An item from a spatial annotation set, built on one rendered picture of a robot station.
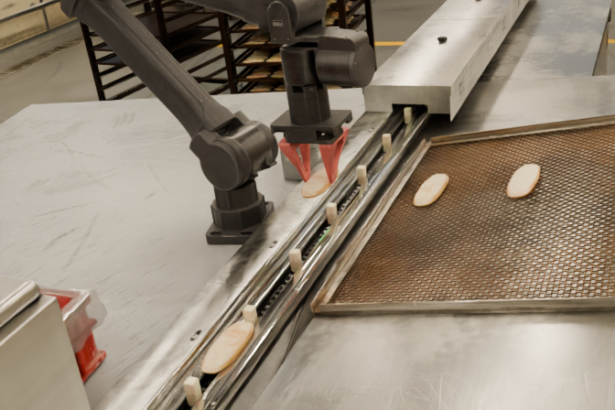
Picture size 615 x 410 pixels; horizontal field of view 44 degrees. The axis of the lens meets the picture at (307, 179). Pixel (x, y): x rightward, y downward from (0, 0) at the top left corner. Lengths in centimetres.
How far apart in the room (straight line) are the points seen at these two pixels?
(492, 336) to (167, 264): 58
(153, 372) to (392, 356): 28
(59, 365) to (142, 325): 86
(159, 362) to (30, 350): 72
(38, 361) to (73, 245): 113
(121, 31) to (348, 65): 41
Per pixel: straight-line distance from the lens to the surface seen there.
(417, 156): 126
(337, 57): 99
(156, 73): 122
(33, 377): 20
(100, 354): 102
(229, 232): 122
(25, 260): 133
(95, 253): 128
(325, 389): 78
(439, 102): 151
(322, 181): 110
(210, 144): 115
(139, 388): 89
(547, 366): 74
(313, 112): 105
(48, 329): 21
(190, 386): 87
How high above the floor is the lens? 140
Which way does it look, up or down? 24 degrees down
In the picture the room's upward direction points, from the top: 8 degrees counter-clockwise
